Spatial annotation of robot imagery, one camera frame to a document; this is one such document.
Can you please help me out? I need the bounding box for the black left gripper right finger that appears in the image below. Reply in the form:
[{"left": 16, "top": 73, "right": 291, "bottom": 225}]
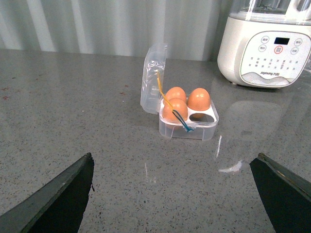
[{"left": 250, "top": 153, "right": 311, "bottom": 233}]

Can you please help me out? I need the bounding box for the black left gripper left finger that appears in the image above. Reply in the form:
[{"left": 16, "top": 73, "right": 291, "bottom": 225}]
[{"left": 0, "top": 153, "right": 94, "bottom": 233}]

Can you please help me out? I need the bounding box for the clear plastic egg box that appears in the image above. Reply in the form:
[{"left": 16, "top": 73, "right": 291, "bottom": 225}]
[{"left": 140, "top": 43, "right": 219, "bottom": 141}]

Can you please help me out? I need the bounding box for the brown egg back right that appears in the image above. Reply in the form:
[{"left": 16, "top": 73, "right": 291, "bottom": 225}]
[{"left": 187, "top": 87, "right": 210, "bottom": 112}]

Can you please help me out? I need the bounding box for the brown egg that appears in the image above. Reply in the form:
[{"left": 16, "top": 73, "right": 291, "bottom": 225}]
[
  {"left": 159, "top": 98, "right": 188, "bottom": 129},
  {"left": 187, "top": 87, "right": 210, "bottom": 112},
  {"left": 165, "top": 86, "right": 187, "bottom": 102}
]

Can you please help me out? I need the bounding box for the brown egg front left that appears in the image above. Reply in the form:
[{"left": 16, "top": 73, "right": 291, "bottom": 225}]
[{"left": 159, "top": 98, "right": 188, "bottom": 129}]

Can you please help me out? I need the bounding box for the brown egg back left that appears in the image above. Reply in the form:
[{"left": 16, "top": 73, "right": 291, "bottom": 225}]
[{"left": 165, "top": 86, "right": 187, "bottom": 102}]

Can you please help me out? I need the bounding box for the blue rubber band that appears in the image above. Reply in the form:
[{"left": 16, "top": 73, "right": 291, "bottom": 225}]
[{"left": 172, "top": 109, "right": 194, "bottom": 132}]

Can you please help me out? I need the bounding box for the white Joyoung blender appliance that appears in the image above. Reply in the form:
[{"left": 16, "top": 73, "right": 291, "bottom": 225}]
[{"left": 217, "top": 0, "right": 311, "bottom": 88}]

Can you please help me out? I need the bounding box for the yellow rubber band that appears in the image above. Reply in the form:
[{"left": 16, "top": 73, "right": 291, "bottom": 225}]
[{"left": 156, "top": 70, "right": 175, "bottom": 112}]

